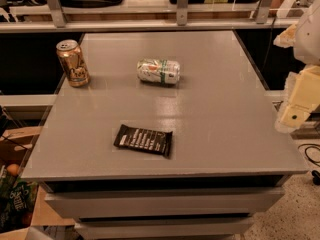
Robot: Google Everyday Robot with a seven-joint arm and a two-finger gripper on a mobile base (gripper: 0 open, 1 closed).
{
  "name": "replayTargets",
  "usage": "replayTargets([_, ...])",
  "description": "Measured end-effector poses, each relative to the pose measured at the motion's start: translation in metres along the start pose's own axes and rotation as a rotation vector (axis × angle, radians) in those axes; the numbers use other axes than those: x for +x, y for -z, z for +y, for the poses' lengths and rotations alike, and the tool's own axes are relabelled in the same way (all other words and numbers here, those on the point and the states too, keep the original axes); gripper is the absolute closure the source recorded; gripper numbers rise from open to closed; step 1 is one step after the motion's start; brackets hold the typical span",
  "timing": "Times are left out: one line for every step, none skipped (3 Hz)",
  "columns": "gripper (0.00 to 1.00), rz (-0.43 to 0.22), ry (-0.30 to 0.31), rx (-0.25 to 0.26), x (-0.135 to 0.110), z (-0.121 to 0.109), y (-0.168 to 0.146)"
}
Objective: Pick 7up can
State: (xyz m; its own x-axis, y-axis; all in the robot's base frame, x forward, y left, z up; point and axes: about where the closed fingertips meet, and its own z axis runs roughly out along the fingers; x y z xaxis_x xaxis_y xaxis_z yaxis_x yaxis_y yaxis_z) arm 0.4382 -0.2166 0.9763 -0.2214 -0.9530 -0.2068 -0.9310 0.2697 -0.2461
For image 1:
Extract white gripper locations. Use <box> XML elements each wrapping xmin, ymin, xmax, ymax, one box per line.
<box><xmin>279</xmin><ymin>65</ymin><xmax>320</xmax><ymax>128</ymax></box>

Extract white green 7up can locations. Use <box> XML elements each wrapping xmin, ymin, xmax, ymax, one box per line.
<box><xmin>137</xmin><ymin>59</ymin><xmax>180</xmax><ymax>85</ymax></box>

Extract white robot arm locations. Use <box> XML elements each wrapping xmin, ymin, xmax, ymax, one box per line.
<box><xmin>273</xmin><ymin>0</ymin><xmax>320</xmax><ymax>133</ymax></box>

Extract gold soda can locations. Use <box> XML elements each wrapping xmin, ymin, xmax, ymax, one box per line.
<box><xmin>56</xmin><ymin>39</ymin><xmax>90</xmax><ymax>87</ymax></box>

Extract grey drawer cabinet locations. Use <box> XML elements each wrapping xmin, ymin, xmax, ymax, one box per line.
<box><xmin>23</xmin><ymin>31</ymin><xmax>307</xmax><ymax>240</ymax></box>

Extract black snack bar wrapper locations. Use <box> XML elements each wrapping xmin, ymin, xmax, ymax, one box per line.
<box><xmin>114</xmin><ymin>124</ymin><xmax>173</xmax><ymax>158</ymax></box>

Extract cardboard box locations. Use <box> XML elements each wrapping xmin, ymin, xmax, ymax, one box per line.
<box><xmin>0</xmin><ymin>126</ymin><xmax>75</xmax><ymax>240</ymax></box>

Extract black cable on floor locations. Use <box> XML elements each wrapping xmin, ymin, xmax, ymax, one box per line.
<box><xmin>297</xmin><ymin>143</ymin><xmax>320</xmax><ymax>186</ymax></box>

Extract metal shelf rail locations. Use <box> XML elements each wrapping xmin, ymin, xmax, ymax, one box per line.
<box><xmin>0</xmin><ymin>0</ymin><xmax>297</xmax><ymax>33</ymax></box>

